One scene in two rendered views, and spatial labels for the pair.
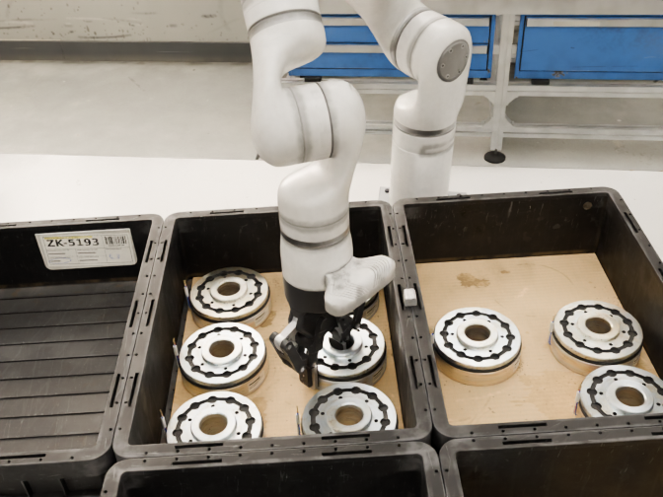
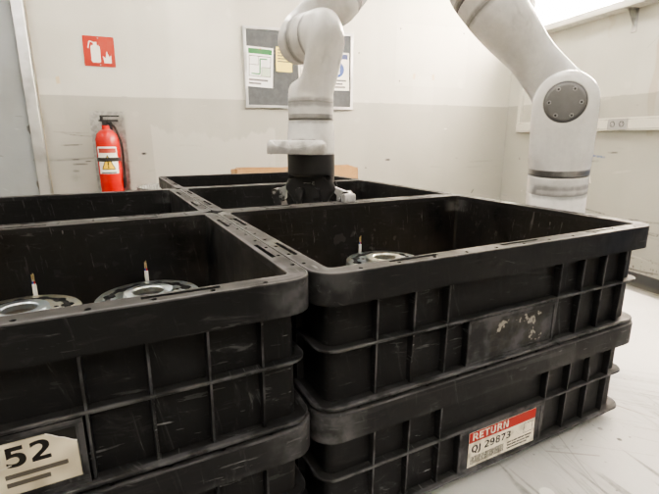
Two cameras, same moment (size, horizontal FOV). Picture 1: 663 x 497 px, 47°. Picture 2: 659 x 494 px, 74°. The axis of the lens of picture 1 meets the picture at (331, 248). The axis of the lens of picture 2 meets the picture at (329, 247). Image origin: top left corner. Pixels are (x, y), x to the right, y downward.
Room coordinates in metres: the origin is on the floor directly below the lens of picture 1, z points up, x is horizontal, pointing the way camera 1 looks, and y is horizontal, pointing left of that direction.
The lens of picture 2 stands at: (0.34, -0.64, 1.02)
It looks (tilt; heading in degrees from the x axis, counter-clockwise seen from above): 14 degrees down; 63
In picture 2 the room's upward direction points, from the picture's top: straight up
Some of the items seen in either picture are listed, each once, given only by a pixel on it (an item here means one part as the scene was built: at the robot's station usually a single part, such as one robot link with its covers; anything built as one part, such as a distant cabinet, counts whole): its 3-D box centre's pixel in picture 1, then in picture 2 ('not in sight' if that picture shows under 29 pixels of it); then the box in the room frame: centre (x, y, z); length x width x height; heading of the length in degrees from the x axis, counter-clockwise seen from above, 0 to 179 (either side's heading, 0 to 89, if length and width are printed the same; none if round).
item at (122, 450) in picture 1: (276, 313); (309, 197); (0.65, 0.07, 0.92); 0.40 x 0.30 x 0.02; 0
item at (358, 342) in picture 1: (341, 342); not in sight; (0.65, -0.01, 0.86); 0.05 x 0.05 x 0.01
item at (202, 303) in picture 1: (229, 292); not in sight; (0.76, 0.13, 0.86); 0.10 x 0.10 x 0.01
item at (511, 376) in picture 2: not in sight; (411, 352); (0.65, -0.23, 0.76); 0.40 x 0.30 x 0.12; 0
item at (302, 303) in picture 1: (320, 297); (311, 179); (0.63, 0.02, 0.95); 0.08 x 0.08 x 0.09
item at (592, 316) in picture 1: (598, 326); not in sight; (0.66, -0.31, 0.86); 0.05 x 0.05 x 0.01
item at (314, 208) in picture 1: (320, 160); (314, 67); (0.63, 0.01, 1.12); 0.09 x 0.07 x 0.15; 105
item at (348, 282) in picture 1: (329, 251); (306, 133); (0.62, 0.00, 1.03); 0.11 x 0.09 x 0.06; 45
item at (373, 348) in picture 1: (341, 345); not in sight; (0.65, -0.01, 0.86); 0.10 x 0.10 x 0.01
